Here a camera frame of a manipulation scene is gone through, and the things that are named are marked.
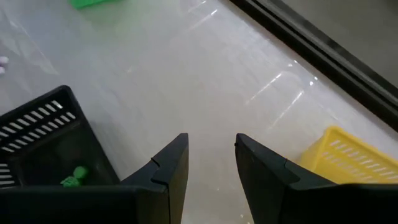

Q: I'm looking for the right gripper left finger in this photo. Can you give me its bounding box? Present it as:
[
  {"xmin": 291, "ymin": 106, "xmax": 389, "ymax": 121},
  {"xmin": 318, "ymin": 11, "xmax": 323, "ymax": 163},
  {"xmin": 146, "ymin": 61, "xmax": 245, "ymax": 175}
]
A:
[{"xmin": 119, "ymin": 133, "xmax": 190, "ymax": 224}]

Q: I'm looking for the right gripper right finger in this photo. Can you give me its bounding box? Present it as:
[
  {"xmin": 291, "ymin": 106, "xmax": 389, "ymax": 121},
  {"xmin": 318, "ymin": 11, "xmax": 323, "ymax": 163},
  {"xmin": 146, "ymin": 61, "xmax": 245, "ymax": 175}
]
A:
[{"xmin": 235, "ymin": 133, "xmax": 336, "ymax": 224}]

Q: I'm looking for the green plastic toy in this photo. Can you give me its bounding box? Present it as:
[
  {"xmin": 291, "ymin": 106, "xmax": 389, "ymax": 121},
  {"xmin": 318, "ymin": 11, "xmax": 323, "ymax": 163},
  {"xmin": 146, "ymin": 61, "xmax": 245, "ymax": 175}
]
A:
[{"xmin": 60, "ymin": 166, "xmax": 90, "ymax": 189}]

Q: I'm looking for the yellow plastic basket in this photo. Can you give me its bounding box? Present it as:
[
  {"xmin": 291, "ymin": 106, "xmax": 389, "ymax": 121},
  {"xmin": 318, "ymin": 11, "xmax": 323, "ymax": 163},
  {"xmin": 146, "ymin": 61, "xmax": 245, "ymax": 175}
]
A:
[{"xmin": 297, "ymin": 125, "xmax": 398, "ymax": 187}]

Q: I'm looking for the black plastic basket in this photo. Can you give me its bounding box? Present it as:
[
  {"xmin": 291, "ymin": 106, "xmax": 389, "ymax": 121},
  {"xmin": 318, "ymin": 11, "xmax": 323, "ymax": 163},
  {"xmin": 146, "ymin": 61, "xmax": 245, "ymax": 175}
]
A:
[{"xmin": 0, "ymin": 85, "xmax": 121, "ymax": 189}]

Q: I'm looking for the green plastic basket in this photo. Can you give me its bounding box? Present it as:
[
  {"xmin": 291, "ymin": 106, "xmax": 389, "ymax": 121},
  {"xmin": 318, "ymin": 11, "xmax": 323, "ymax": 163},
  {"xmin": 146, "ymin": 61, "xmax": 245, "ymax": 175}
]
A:
[{"xmin": 68, "ymin": 0, "xmax": 118, "ymax": 10}]

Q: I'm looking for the black metal table frame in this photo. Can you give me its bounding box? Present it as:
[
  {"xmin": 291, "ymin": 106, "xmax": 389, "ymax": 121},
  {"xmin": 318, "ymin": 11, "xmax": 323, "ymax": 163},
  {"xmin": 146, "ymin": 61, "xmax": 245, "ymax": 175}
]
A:
[{"xmin": 228, "ymin": 0, "xmax": 398, "ymax": 133}]

